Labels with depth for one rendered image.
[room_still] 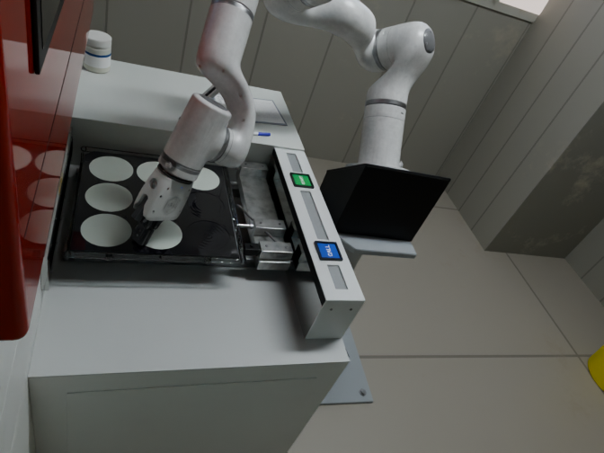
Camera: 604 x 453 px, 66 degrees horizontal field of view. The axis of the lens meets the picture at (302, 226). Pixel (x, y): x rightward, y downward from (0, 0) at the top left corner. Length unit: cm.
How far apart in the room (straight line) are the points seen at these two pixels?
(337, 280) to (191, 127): 44
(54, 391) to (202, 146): 52
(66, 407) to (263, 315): 42
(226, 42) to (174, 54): 186
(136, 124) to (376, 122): 64
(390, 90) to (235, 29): 54
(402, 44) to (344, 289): 71
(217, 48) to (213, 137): 17
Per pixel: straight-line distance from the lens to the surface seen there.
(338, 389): 204
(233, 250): 107
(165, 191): 95
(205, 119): 91
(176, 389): 102
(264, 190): 130
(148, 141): 131
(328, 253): 106
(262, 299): 110
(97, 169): 123
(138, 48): 284
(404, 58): 137
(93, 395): 101
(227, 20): 100
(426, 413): 221
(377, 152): 133
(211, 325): 103
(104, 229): 107
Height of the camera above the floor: 164
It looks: 38 degrees down
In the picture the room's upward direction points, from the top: 23 degrees clockwise
